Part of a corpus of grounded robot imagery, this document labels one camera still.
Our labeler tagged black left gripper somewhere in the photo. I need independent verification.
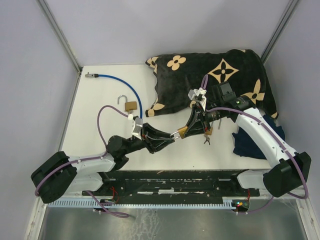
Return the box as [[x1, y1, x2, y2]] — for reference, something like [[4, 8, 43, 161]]
[[122, 122, 175, 155]]

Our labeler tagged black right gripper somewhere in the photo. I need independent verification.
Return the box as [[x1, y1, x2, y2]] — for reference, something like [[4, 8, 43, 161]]
[[182, 101, 224, 137]]

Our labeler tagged small brass padlock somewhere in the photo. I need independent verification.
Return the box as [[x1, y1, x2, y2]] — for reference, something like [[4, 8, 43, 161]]
[[170, 125, 188, 140]]

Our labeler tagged brass padlock with key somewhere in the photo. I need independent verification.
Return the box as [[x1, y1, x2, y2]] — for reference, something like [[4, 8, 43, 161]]
[[117, 95, 138, 114]]

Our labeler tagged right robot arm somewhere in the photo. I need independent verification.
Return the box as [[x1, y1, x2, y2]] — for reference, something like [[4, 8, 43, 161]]
[[180, 82, 311, 199]]

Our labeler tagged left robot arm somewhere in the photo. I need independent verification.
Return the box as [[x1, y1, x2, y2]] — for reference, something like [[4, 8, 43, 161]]
[[30, 123, 175, 204]]

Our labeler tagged large brass padlock with keys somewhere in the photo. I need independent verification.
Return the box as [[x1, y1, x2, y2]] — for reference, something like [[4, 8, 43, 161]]
[[204, 119, 222, 146]]

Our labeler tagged black floral patterned blanket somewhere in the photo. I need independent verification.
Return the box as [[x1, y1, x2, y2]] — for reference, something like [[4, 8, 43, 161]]
[[145, 49, 279, 119]]

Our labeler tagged dark blue cloth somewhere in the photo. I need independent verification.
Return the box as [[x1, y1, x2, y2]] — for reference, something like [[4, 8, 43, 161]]
[[232, 114, 286, 160]]

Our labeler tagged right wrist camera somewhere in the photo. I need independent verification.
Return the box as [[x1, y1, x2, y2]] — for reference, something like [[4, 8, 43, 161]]
[[188, 87, 207, 110]]

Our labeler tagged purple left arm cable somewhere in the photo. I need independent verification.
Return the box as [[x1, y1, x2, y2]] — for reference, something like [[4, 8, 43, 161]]
[[33, 106, 133, 197]]

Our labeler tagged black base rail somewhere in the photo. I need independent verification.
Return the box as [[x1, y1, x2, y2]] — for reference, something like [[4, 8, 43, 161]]
[[82, 170, 271, 202]]

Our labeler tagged white slotted cable duct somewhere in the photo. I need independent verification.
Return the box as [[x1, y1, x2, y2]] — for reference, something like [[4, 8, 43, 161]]
[[48, 194, 235, 210]]

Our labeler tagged blue cable with plug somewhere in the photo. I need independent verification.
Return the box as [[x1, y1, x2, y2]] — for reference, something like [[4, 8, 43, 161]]
[[85, 71, 145, 118]]

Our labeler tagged right aluminium frame post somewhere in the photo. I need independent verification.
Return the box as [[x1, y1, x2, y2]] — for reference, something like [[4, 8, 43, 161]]
[[260, 0, 301, 64]]

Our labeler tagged aluminium frame post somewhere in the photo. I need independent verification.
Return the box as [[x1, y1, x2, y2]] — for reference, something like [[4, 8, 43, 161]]
[[260, 0, 301, 64], [36, 0, 82, 73]]

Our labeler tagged left aluminium frame post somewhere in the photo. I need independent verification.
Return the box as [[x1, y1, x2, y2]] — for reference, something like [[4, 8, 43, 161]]
[[36, 0, 82, 73]]

